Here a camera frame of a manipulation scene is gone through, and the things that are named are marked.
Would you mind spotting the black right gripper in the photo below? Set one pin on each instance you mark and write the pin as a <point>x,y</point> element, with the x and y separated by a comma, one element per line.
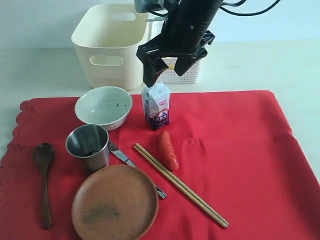
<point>184,35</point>

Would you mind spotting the yellow cheese wedge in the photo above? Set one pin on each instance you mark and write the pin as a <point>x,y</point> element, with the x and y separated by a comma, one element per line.
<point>171,66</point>

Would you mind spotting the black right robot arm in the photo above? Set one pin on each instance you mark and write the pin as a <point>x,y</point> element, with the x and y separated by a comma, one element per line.
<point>225,7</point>

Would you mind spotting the blue white milk carton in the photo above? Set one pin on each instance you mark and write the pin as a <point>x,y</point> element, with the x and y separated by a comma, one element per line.
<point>156,105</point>

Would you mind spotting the white perforated plastic basket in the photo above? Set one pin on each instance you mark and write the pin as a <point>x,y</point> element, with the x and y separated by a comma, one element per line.
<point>170,76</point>

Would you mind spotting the cream plastic tub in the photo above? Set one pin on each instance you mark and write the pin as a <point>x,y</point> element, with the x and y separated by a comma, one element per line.
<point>106,41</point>

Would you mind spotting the pale green ceramic bowl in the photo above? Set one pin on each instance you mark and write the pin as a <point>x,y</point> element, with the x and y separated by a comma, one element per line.
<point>106,106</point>

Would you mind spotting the red sausage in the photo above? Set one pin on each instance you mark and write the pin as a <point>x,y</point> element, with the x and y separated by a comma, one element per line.
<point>168,155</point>

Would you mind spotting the upper wooden chopstick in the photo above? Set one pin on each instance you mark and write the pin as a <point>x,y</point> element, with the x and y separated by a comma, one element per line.
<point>185,185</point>

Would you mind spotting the wooden chopstick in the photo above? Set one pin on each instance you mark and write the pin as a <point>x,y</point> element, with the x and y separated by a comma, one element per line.
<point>185,185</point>
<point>180,187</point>

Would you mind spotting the metal table knife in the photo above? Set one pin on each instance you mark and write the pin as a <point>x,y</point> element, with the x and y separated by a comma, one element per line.
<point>121,156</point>

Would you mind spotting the stainless steel cup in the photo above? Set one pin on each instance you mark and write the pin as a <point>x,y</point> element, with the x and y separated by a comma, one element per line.
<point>89,143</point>

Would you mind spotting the red tablecloth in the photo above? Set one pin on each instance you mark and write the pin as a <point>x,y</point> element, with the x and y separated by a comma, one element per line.
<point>236,150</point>

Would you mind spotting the brown clay plate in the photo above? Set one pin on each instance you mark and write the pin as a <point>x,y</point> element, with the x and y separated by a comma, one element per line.
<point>118,202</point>

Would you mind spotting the dark wooden spoon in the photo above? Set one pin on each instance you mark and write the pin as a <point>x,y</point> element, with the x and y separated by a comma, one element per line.
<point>43,156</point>

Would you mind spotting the lower wooden chopstick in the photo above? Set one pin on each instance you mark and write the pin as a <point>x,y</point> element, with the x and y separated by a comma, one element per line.
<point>180,187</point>

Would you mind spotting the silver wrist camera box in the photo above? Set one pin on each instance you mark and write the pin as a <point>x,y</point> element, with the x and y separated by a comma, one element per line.
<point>145,6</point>

